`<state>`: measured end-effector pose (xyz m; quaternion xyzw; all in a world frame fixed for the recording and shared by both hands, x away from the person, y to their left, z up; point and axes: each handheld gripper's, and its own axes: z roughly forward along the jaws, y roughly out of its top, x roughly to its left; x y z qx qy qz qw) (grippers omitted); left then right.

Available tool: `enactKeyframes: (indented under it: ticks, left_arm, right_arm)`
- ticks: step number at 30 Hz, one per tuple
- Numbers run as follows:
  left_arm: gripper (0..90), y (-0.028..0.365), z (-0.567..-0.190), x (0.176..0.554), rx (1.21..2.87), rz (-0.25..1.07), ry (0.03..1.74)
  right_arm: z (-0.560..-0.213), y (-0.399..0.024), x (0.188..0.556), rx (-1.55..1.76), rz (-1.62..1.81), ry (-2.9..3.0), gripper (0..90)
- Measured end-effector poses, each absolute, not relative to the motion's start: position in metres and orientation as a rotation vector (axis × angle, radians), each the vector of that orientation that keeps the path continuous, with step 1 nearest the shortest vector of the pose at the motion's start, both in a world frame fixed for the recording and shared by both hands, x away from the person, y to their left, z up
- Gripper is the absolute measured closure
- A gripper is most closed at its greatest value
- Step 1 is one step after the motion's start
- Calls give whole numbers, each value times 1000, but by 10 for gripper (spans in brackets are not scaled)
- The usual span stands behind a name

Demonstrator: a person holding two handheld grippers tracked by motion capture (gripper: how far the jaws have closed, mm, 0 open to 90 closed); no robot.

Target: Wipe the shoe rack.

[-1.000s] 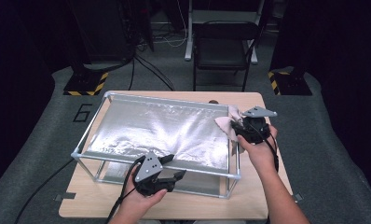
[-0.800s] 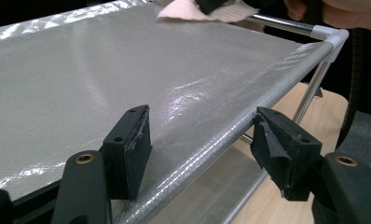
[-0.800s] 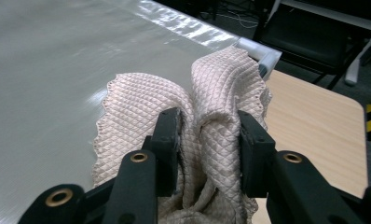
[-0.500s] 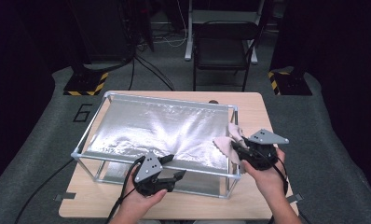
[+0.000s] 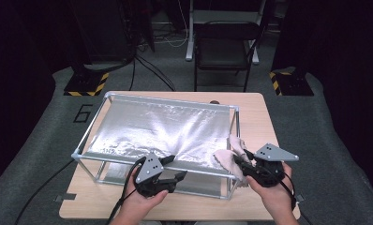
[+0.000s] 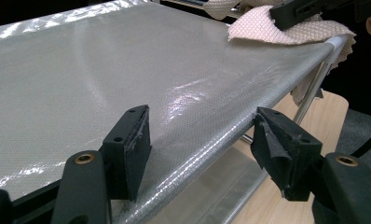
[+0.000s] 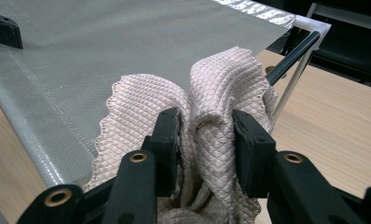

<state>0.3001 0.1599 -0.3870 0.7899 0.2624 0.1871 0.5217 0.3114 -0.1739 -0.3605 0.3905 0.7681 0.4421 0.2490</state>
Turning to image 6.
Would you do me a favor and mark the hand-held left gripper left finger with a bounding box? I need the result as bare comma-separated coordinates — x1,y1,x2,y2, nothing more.
100,105,153,202

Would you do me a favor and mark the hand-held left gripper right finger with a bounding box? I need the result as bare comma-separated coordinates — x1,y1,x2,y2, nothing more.
250,106,323,203

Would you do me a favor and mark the pink textured cloth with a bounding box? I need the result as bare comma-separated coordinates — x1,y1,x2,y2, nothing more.
201,0,357,106

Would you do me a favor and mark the silver two-tier fabric rack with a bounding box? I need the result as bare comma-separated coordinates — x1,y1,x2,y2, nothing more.
0,0,357,224

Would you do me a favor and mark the right hand-held gripper black cable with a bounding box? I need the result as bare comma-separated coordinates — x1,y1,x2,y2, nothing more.
350,124,371,158

